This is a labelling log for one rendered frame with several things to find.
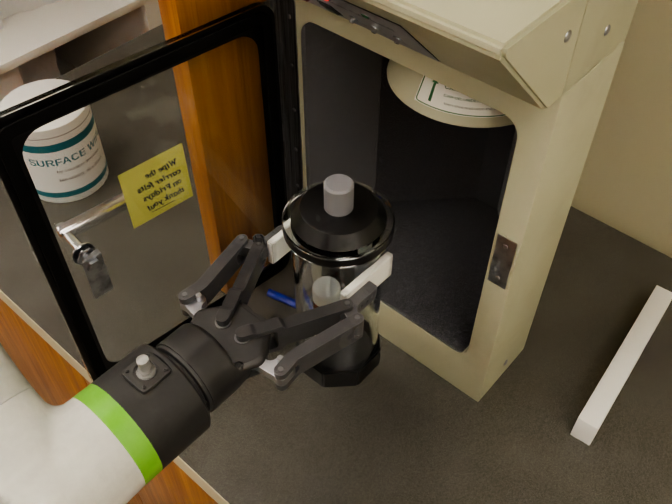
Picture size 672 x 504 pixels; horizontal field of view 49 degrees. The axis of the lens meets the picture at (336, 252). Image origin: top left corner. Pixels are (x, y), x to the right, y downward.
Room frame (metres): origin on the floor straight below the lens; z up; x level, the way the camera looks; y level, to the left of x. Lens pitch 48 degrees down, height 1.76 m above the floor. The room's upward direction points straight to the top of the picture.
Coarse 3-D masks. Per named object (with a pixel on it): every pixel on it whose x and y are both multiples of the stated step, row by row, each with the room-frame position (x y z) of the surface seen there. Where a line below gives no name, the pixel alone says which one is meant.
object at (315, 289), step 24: (288, 216) 0.50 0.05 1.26; (384, 240) 0.46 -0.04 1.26; (312, 264) 0.46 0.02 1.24; (360, 264) 0.44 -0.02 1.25; (312, 288) 0.46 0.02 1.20; (336, 288) 0.45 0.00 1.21; (360, 312) 0.45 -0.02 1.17; (312, 336) 0.46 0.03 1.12; (336, 360) 0.45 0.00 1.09; (360, 360) 0.46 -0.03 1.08
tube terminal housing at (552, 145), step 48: (624, 0) 0.54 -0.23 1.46; (384, 48) 0.60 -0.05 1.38; (576, 48) 0.49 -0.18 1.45; (480, 96) 0.53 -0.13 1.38; (576, 96) 0.51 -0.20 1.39; (528, 144) 0.50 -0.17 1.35; (576, 144) 0.53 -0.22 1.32; (528, 192) 0.49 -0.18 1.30; (528, 240) 0.50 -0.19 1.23; (528, 288) 0.53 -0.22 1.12; (384, 336) 0.59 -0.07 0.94; (432, 336) 0.54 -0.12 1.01; (480, 336) 0.50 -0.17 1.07; (480, 384) 0.49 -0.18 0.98
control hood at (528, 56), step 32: (352, 0) 0.50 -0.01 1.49; (384, 0) 0.46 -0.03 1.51; (416, 0) 0.45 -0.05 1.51; (448, 0) 0.45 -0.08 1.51; (480, 0) 0.45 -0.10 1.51; (512, 0) 0.45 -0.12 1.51; (544, 0) 0.45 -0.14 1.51; (576, 0) 0.47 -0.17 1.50; (416, 32) 0.47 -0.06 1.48; (448, 32) 0.43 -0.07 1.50; (480, 32) 0.42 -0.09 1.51; (512, 32) 0.42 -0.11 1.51; (544, 32) 0.44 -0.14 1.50; (576, 32) 0.48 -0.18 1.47; (448, 64) 0.52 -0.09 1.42; (480, 64) 0.45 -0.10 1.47; (512, 64) 0.41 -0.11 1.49; (544, 64) 0.45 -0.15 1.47; (544, 96) 0.46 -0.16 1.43
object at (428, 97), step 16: (400, 64) 0.64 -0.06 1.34; (400, 80) 0.62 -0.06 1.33; (416, 80) 0.61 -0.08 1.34; (432, 80) 0.60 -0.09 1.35; (400, 96) 0.61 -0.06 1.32; (416, 96) 0.60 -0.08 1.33; (432, 96) 0.59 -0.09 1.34; (448, 96) 0.58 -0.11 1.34; (464, 96) 0.58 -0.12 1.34; (432, 112) 0.58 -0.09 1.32; (448, 112) 0.57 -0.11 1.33; (464, 112) 0.57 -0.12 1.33; (480, 112) 0.57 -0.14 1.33; (496, 112) 0.57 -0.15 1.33
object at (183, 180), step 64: (192, 64) 0.61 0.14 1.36; (256, 64) 0.66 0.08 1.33; (64, 128) 0.52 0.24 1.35; (128, 128) 0.55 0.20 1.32; (192, 128) 0.60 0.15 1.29; (256, 128) 0.65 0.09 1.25; (64, 192) 0.50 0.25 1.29; (128, 192) 0.54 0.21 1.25; (192, 192) 0.59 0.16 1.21; (256, 192) 0.65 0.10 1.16; (64, 256) 0.49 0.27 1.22; (128, 256) 0.53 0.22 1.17; (192, 256) 0.58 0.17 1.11; (64, 320) 0.47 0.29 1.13; (128, 320) 0.51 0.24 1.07
